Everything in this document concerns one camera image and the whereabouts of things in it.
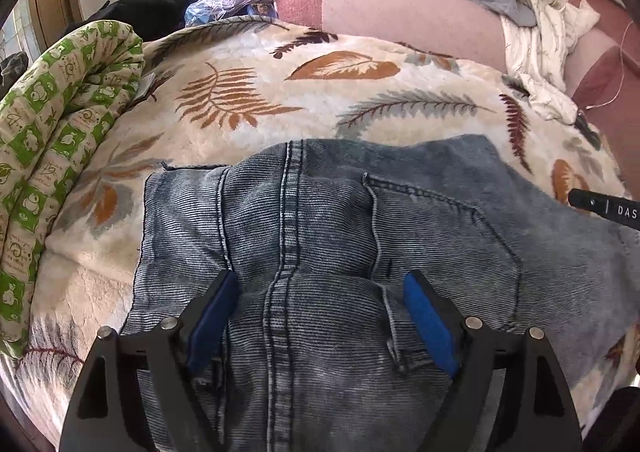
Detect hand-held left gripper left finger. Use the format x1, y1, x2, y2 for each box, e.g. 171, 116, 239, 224
59, 269, 241, 452

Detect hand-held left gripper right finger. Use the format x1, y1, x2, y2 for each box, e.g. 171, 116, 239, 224
402, 269, 586, 452

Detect blue denim pants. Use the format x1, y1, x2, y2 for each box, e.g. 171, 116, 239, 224
120, 134, 640, 452

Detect white patterned cloth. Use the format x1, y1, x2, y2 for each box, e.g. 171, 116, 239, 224
500, 0, 601, 125

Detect cream leaf print blanket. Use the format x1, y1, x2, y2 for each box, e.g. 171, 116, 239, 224
12, 14, 638, 438

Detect green printed quilt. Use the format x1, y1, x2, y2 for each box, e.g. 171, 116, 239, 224
0, 19, 148, 360

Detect pink bed sheet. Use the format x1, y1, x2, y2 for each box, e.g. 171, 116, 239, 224
275, 0, 640, 193

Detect black clothing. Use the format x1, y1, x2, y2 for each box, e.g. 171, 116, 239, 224
65, 0, 211, 40

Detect dark patterned cloth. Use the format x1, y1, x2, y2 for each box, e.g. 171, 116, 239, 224
0, 51, 29, 89

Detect thin white cable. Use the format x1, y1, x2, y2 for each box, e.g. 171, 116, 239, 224
587, 22, 634, 110

